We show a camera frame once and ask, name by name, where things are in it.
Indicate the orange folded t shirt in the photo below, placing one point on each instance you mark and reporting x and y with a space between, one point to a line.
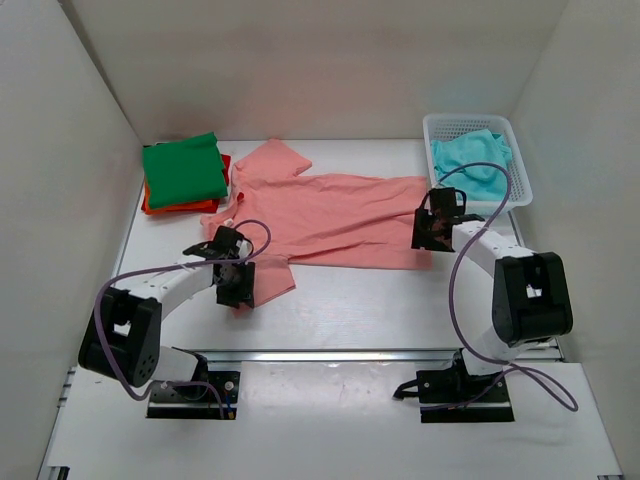
207 206

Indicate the white plastic basket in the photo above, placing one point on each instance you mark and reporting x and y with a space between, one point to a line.
446 127

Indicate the pink t shirt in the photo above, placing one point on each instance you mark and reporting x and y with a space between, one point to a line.
334 219

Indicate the aluminium table edge rail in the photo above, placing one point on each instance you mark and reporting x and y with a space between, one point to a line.
330 356

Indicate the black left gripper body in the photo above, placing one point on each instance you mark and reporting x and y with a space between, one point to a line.
231 288

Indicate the green folded t shirt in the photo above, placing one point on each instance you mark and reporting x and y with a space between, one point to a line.
185 171

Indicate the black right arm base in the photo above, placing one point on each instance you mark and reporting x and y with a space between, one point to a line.
453 396

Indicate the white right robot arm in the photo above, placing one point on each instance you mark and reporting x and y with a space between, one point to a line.
530 299

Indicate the red folded t shirt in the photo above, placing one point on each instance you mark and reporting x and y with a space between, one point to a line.
226 161

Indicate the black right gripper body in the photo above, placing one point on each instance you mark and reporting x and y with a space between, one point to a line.
425 232

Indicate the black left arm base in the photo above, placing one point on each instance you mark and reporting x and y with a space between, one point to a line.
216 398

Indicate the turquoise t shirt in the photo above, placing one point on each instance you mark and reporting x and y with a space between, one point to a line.
461 163

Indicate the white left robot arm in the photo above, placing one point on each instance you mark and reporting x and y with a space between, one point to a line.
122 339

